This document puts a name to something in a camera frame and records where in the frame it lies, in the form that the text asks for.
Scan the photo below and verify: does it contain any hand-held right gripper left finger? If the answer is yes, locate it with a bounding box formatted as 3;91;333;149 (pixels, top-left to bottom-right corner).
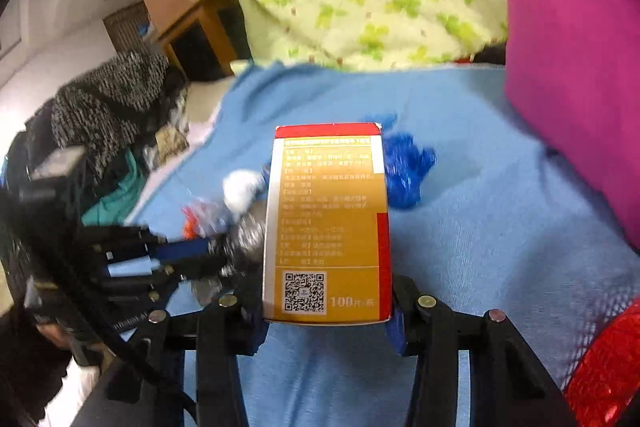
132;274;273;427

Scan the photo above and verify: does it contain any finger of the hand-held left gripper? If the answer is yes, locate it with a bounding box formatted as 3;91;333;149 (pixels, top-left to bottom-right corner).
82;224;217;262
95;257;232;305

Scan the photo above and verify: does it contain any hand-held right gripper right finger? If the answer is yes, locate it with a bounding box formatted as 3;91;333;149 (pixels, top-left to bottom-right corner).
384;274;577;427

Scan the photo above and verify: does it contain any silver wrapper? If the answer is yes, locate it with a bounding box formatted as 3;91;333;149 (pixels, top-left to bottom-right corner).
192;214;268;305

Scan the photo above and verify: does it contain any orange medicine box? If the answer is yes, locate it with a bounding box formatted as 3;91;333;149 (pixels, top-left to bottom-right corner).
262;123;393;327

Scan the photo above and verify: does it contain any red mesh basket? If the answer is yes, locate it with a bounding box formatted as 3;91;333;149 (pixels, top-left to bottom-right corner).
560;279;640;427

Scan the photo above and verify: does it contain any person's left forearm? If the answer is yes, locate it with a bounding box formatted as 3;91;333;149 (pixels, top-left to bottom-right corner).
0;302;73;427

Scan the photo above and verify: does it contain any person's left hand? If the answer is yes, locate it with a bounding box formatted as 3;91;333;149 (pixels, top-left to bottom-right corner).
36;323;68;350

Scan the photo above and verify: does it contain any clear red blue wrapper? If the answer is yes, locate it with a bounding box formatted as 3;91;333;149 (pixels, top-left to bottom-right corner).
181;199;237;242

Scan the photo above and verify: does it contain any teal cloth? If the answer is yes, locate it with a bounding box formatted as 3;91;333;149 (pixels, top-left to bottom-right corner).
81;151;151;228

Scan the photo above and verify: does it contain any patterned brown cloth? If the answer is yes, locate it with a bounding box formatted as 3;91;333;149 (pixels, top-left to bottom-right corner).
150;127;192;168

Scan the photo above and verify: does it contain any light blue blanket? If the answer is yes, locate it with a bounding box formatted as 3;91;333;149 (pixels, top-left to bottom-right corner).
125;62;640;427

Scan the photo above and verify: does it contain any speckled black white garment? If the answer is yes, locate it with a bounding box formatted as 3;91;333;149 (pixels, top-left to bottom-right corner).
50;51;187;180

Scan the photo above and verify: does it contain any white bed sheet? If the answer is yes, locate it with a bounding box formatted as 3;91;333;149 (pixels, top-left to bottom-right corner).
182;79;238;150

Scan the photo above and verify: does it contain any blue plastic bag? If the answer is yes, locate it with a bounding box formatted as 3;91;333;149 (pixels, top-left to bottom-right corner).
365;112;438;210

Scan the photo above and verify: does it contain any magenta pillow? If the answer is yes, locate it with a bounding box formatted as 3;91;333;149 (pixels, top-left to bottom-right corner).
499;0;640;258

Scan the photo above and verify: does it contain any black cable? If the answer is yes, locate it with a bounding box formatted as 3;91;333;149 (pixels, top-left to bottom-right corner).
27;277;198;415

